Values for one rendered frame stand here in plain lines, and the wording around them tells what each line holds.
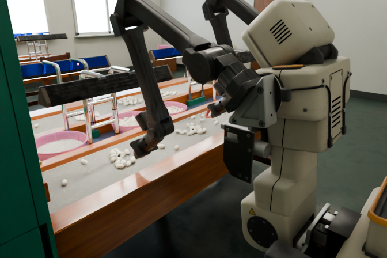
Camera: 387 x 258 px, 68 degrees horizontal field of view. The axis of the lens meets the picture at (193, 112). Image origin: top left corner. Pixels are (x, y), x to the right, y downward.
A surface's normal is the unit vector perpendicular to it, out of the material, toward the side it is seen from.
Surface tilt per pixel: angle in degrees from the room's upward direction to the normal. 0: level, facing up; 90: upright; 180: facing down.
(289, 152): 90
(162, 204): 90
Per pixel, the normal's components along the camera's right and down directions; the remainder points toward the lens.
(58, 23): 0.74, 0.22
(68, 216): 0.00, -0.95
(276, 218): -0.67, 0.24
